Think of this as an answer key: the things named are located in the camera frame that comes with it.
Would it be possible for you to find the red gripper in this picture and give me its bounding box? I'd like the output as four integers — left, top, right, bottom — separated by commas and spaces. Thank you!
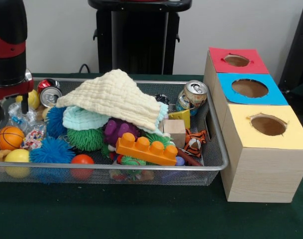
0, 70, 35, 120

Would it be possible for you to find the crushed clear plastic bottle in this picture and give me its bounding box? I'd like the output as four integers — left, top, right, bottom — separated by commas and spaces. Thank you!
7, 102, 47, 133

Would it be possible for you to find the mint knitted cloth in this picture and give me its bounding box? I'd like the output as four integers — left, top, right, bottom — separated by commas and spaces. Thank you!
62, 101, 170, 137

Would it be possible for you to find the cream knitted cloth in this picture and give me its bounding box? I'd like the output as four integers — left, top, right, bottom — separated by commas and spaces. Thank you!
56, 69, 162, 131

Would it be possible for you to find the silver mesh bin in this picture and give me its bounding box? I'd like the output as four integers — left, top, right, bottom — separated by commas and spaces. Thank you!
0, 77, 229, 187

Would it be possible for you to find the wooden box with three holes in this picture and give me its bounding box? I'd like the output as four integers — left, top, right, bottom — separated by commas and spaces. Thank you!
202, 47, 303, 204

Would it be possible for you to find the orange toy basketball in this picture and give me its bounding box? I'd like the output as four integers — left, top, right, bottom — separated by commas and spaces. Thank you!
0, 126, 25, 151

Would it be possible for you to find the crushed red drink can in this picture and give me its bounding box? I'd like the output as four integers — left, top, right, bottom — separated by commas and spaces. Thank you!
37, 78, 63, 109

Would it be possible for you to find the blue spiky rubber ball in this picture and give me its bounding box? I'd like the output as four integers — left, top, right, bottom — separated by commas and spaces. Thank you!
29, 138, 77, 164

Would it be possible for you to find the green spiky rubber ball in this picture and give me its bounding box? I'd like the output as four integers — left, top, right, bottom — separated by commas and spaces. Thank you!
66, 128, 104, 152

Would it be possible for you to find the purple spiky rubber toy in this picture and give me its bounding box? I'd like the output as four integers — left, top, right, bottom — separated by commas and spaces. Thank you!
102, 118, 141, 146

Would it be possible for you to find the orange toy building block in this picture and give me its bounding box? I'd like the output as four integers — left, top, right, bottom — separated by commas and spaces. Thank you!
115, 132, 179, 166

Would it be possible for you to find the dark green table cloth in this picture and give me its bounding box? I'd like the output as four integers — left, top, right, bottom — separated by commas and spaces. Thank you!
0, 72, 303, 239

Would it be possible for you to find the tiger striped plush toy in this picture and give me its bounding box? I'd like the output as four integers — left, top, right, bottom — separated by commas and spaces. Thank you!
184, 128, 207, 158

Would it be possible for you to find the black upright panel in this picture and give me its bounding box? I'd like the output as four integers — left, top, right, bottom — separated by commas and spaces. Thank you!
278, 3, 303, 93

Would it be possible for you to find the black cable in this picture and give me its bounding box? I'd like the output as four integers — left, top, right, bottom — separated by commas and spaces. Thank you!
78, 63, 93, 74

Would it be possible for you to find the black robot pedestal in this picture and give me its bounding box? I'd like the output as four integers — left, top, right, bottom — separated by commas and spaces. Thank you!
88, 0, 193, 75

